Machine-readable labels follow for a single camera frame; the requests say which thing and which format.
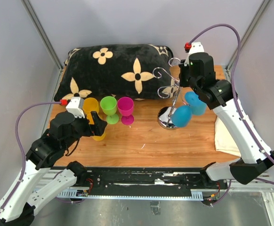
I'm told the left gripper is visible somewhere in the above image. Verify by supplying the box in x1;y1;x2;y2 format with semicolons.
63;110;107;149

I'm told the blue plastic goblet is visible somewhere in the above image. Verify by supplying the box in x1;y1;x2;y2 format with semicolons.
171;105;192;128
185;92;207;116

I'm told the chrome wine glass rack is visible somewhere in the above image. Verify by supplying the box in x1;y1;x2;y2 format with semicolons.
152;67;189;130

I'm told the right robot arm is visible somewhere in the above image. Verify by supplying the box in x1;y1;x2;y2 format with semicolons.
179;52;274;188

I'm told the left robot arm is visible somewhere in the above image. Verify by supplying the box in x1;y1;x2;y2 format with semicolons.
0;111;107;226

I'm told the yellow plastic goblet front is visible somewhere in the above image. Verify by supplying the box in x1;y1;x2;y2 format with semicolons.
87;112;106;141

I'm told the yellow plastic goblet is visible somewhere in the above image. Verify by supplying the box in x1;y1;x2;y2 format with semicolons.
82;97;99;115
87;112;106;141

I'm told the yellow plastic goblet rear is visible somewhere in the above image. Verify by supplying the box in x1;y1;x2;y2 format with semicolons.
82;97;99;115

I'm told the green plastic goblet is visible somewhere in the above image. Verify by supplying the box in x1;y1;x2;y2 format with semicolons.
100;96;119;125

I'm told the magenta plastic goblet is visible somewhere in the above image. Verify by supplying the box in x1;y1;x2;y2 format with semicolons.
117;97;134;125

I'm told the black floral plush pillow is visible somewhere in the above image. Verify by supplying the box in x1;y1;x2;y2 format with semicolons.
54;44;173;101

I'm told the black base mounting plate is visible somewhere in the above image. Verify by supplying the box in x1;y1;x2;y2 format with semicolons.
74;167;227;198

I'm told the white folded cloth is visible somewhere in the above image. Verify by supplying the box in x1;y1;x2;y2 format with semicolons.
214;117;241;157

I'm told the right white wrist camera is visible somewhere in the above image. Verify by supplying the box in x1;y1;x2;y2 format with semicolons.
184;42;204;66

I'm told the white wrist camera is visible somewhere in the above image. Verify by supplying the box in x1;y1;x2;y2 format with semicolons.
60;97;86;118
184;42;204;66

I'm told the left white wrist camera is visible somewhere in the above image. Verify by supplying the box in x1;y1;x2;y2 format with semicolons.
60;97;86;118

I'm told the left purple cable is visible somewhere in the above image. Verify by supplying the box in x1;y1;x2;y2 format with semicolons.
0;101;64;226

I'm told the right aluminium frame post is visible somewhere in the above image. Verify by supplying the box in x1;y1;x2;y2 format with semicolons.
225;0;273;73

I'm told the aluminium frame post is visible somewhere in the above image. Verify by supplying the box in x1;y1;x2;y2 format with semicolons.
225;0;273;73
20;0;63;70

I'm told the left aluminium frame post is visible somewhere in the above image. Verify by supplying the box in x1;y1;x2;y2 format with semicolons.
20;0;63;70

